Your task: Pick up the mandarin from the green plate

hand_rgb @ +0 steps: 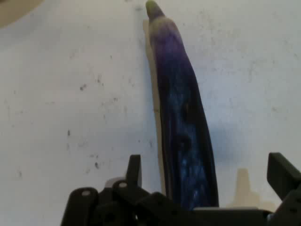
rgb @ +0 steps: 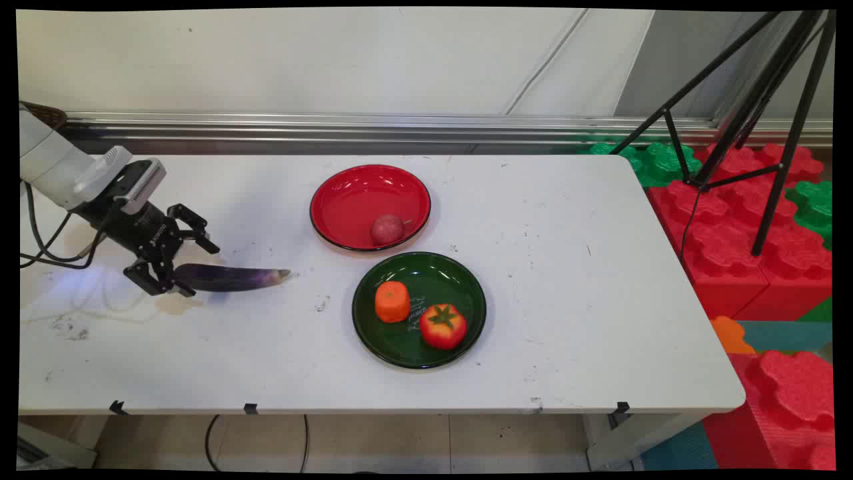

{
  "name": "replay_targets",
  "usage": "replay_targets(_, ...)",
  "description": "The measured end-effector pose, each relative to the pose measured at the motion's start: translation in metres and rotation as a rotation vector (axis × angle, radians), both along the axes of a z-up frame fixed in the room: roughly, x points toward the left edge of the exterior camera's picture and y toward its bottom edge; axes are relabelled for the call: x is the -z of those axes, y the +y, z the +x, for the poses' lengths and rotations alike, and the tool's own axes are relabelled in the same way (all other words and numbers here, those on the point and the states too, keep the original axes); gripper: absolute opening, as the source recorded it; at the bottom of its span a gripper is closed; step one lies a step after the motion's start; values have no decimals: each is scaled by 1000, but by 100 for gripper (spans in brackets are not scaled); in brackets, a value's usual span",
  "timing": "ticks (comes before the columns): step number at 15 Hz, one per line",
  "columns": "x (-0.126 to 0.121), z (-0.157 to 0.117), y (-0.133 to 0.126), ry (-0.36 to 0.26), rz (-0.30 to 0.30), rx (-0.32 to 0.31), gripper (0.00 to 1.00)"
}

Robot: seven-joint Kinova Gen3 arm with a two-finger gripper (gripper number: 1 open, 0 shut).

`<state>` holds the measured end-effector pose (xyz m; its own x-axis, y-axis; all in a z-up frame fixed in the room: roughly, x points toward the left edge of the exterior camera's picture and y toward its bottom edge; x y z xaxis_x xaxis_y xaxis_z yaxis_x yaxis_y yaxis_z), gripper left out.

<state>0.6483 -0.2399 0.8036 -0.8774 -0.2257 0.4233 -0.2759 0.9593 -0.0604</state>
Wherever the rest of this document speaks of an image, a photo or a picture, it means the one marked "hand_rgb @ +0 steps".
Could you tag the beige round object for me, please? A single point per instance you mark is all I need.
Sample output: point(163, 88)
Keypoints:
point(14, 9)

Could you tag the purple toy eggplant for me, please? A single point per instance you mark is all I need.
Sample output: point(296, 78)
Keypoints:
point(181, 122)

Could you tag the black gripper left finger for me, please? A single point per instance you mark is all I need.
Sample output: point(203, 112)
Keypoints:
point(122, 202)

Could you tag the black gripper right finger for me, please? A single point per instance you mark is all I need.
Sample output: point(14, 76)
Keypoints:
point(283, 175)

